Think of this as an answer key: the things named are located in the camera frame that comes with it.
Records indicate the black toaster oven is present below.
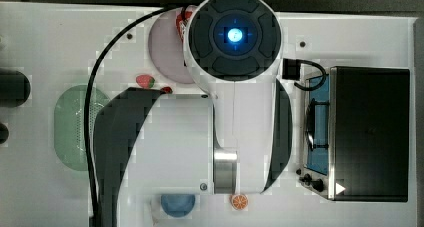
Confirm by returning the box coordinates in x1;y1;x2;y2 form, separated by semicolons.
297;66;410;202

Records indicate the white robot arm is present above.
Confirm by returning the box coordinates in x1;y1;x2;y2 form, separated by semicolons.
183;0;285;194

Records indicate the small red toy fruit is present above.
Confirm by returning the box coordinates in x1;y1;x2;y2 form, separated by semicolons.
161;86;173;94

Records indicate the pink toy strawberry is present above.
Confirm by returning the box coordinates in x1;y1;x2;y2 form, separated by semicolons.
136;74;155;89

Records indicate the pink round plate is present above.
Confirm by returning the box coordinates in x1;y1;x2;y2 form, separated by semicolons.
148;8;194;84

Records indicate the red ketchup bottle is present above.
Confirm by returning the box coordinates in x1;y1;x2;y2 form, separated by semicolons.
176;6;193;40

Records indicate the orange slice toy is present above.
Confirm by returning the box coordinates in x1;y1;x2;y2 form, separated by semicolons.
230;194;249;210

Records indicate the blue cup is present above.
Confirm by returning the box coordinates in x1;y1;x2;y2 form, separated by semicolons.
161;194;196;218

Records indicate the green oval colander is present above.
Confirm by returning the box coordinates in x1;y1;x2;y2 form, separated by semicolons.
53;84;111;172

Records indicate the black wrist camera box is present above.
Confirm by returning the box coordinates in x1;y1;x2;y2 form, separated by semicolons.
282;58;301;80

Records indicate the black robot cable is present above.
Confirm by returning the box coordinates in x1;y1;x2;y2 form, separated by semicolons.
83;6;174;227

